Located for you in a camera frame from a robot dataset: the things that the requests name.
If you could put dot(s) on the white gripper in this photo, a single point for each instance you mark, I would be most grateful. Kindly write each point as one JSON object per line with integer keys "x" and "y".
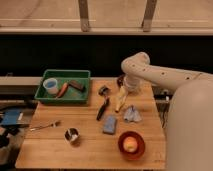
{"x": 132, "y": 85}

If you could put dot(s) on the black dish brush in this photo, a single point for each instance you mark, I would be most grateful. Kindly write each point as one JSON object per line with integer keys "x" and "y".
{"x": 103, "y": 91}

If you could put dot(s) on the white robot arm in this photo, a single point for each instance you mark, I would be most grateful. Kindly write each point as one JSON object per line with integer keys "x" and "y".
{"x": 189, "y": 136}

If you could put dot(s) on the small metal cup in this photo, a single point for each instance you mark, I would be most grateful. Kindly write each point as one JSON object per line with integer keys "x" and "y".
{"x": 71, "y": 135}

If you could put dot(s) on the translucent blue plastic cup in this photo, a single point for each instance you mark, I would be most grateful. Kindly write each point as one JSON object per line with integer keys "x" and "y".
{"x": 51, "y": 86}

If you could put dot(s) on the grey crumpled cloth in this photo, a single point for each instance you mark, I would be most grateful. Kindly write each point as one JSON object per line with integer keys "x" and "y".
{"x": 132, "y": 114}

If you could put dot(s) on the blue sponge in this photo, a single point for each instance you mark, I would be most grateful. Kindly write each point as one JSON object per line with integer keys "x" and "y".
{"x": 109, "y": 126}

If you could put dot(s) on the brown rectangular block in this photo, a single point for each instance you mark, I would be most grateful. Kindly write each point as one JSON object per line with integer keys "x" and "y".
{"x": 77, "y": 85}

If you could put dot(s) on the yellow fruit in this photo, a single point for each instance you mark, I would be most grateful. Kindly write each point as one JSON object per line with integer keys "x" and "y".
{"x": 130, "y": 144}

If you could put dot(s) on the red bowl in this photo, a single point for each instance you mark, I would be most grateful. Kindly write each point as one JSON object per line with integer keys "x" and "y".
{"x": 141, "y": 145}

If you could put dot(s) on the orange carrot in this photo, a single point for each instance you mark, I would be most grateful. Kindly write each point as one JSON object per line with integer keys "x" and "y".
{"x": 62, "y": 90}

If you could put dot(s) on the green plastic tray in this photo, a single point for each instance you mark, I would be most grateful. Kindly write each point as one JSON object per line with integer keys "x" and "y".
{"x": 72, "y": 87}

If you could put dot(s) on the metal fork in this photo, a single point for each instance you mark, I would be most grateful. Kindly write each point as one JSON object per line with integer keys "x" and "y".
{"x": 55, "y": 124}

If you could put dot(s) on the blue box on floor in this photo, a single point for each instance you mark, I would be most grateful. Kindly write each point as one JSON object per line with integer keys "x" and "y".
{"x": 11, "y": 117}

